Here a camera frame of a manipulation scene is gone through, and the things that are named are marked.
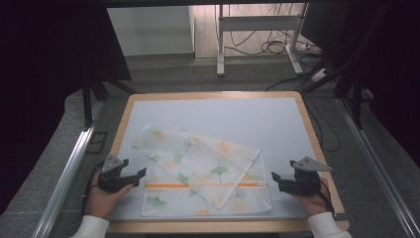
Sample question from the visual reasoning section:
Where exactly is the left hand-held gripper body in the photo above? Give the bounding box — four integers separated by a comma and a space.
96, 154, 133, 194

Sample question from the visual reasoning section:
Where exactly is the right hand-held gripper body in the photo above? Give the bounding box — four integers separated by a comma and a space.
278, 156, 333, 196

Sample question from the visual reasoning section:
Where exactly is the person's left hand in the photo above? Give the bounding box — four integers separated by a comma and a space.
86, 171, 135, 220

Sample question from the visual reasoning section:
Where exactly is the person's right hand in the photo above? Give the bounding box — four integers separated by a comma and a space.
291, 177, 333, 216

